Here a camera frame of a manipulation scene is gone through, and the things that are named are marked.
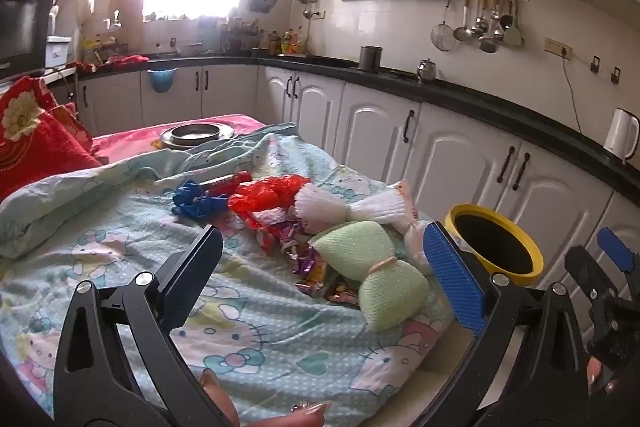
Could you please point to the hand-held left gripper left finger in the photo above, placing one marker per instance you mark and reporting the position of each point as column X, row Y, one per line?
column 192, row 272

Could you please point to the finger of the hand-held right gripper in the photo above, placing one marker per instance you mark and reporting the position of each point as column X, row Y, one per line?
column 616, row 249
column 585, row 274

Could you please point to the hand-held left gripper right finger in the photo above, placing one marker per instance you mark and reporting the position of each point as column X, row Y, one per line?
column 455, row 277

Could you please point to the white plastic wrapper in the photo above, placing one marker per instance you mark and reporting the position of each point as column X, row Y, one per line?
column 417, row 242

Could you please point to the yellow-rimmed brown bin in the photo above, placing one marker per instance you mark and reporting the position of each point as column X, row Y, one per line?
column 495, row 242

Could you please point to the blue plastic bag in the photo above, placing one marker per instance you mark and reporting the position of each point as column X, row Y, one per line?
column 197, row 202

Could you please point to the green knitted bow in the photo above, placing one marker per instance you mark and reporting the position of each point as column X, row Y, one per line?
column 370, row 252

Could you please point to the shiny purple candy wrapper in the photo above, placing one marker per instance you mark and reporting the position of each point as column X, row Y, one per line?
column 282, row 237

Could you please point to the red plastic bag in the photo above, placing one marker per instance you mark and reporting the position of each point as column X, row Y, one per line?
column 265, row 197

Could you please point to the brown snack bar packet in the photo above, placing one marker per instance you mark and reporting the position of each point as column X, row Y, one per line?
column 342, row 293

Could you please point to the white knitted bow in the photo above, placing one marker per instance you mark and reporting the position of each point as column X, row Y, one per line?
column 325, row 204

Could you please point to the person's right hand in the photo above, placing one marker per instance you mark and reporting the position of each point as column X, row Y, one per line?
column 597, row 374

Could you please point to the person's left hand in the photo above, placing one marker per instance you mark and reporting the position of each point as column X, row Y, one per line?
column 300, row 414

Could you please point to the cartoon printed blanket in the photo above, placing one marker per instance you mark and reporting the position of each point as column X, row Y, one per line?
column 125, row 257

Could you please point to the white electric kettle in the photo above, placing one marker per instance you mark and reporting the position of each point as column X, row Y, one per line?
column 620, row 134

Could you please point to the round metal plate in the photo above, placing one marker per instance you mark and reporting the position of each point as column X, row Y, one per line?
column 195, row 136

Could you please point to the pink bed sheet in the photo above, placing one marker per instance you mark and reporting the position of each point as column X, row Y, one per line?
column 130, row 137

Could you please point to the white lower kitchen cabinets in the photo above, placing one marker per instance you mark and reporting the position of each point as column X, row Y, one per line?
column 360, row 127

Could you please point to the black kitchen countertop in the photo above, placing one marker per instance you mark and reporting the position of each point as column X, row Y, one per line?
column 480, row 99

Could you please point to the blue hanging basin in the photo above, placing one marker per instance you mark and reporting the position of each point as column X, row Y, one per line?
column 162, row 79

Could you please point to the metal teapot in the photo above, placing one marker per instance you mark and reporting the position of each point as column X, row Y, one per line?
column 427, row 72

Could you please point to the red flowered pillow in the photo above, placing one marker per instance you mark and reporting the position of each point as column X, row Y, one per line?
column 35, row 137

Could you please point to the red cloth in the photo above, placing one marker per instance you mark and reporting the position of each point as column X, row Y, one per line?
column 125, row 62

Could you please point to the black cylindrical pot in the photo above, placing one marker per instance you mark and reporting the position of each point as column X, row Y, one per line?
column 371, row 59

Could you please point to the group of condiment bottles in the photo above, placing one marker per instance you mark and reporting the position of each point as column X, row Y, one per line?
column 285, row 43

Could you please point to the row of hanging kitchen utensils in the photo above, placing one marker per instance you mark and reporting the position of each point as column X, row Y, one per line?
column 487, row 27

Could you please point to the pale storage box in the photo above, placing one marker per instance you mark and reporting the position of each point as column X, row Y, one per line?
column 58, row 52

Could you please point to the wooden cutting board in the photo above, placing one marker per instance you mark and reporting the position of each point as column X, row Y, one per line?
column 127, row 12

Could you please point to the black microwave oven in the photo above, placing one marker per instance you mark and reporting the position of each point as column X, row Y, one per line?
column 22, row 27

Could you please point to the black wall hook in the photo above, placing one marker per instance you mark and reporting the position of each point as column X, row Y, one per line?
column 615, row 75
column 595, row 64

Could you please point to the beige wall socket strip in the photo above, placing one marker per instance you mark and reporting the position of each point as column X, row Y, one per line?
column 557, row 47

